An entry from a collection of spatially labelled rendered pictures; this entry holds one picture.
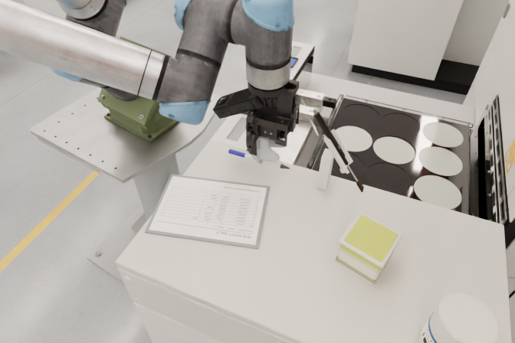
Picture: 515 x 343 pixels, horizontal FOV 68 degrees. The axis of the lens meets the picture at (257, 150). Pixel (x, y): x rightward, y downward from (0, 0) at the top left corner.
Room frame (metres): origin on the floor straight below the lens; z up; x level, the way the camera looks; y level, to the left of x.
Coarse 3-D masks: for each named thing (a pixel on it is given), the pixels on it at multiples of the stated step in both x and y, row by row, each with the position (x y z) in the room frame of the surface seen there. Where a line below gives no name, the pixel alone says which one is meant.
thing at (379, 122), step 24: (336, 120) 0.82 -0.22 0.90; (360, 120) 0.82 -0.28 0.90; (384, 120) 0.82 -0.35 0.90; (408, 120) 0.82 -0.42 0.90; (432, 120) 0.82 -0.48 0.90; (432, 144) 0.72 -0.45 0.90; (336, 168) 0.63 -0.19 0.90; (360, 168) 0.63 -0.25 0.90; (384, 168) 0.63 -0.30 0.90; (408, 168) 0.63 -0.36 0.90; (408, 192) 0.56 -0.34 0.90
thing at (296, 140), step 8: (320, 112) 0.91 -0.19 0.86; (296, 128) 0.81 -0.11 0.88; (304, 128) 0.81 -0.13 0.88; (312, 128) 0.83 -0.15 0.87; (288, 136) 0.77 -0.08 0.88; (296, 136) 0.77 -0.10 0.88; (304, 136) 0.77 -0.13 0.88; (288, 144) 0.74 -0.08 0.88; (296, 144) 0.74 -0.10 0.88; (304, 144) 0.76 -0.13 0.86; (280, 152) 0.71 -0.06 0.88; (288, 152) 0.71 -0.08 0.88; (296, 152) 0.71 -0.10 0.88; (280, 160) 0.68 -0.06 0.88; (288, 160) 0.68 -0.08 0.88; (296, 160) 0.69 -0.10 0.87
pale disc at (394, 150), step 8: (376, 144) 0.72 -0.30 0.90; (384, 144) 0.72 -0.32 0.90; (392, 144) 0.72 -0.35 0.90; (400, 144) 0.72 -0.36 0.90; (408, 144) 0.72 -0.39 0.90; (376, 152) 0.69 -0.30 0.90; (384, 152) 0.69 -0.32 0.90; (392, 152) 0.69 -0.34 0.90; (400, 152) 0.69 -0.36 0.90; (408, 152) 0.69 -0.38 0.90; (392, 160) 0.66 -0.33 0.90; (400, 160) 0.66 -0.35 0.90; (408, 160) 0.66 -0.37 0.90
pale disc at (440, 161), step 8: (424, 152) 0.69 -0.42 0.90; (432, 152) 0.69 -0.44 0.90; (440, 152) 0.69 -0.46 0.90; (448, 152) 0.69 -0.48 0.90; (424, 160) 0.66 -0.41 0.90; (432, 160) 0.66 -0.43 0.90; (440, 160) 0.66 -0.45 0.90; (448, 160) 0.66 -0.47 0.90; (456, 160) 0.66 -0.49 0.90; (432, 168) 0.63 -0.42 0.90; (440, 168) 0.63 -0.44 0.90; (448, 168) 0.63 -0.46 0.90; (456, 168) 0.63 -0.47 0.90
